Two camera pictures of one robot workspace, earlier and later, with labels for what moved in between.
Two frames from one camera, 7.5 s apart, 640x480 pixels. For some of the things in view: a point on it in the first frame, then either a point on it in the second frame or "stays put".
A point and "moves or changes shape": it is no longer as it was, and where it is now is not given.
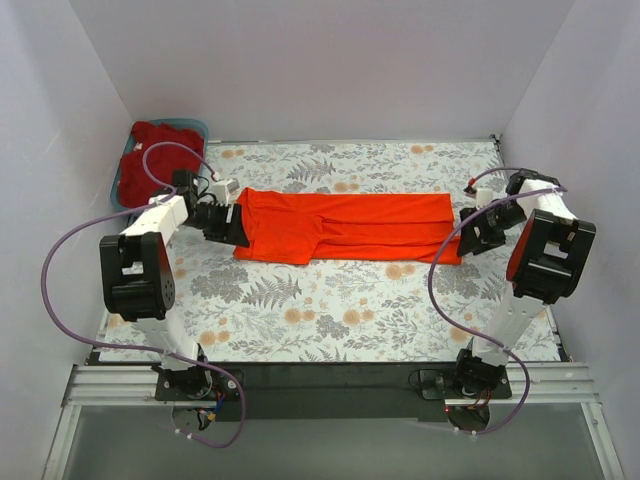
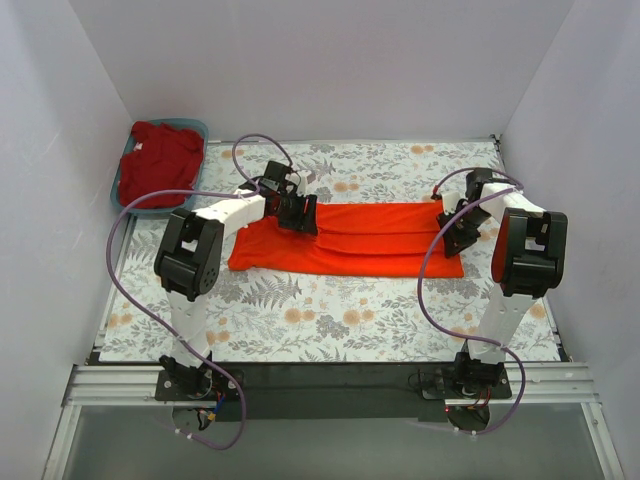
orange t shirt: [292, 227] moves or changes shape
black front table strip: [329, 390] stays put
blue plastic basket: [197, 125] stays put
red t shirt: [135, 187] stays put
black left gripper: [226, 221] → [305, 214]
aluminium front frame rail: [548, 384] stays put
